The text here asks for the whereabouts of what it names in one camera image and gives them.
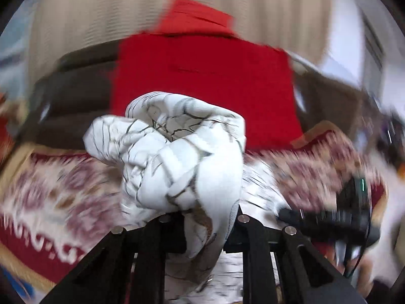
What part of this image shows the white crackle pattern coat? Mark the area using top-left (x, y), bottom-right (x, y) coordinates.
top-left (83, 92), bottom-right (288, 303)

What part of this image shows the large red cushion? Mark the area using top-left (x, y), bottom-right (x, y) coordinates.
top-left (111, 33), bottom-right (303, 150)

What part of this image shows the beige dotted curtain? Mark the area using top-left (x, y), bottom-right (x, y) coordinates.
top-left (27, 0), bottom-right (332, 84)

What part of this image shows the floral red beige blanket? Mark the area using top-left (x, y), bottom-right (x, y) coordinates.
top-left (1, 122), bottom-right (387, 303)

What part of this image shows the small red pillow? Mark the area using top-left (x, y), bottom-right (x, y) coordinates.
top-left (152, 0), bottom-right (236, 37)

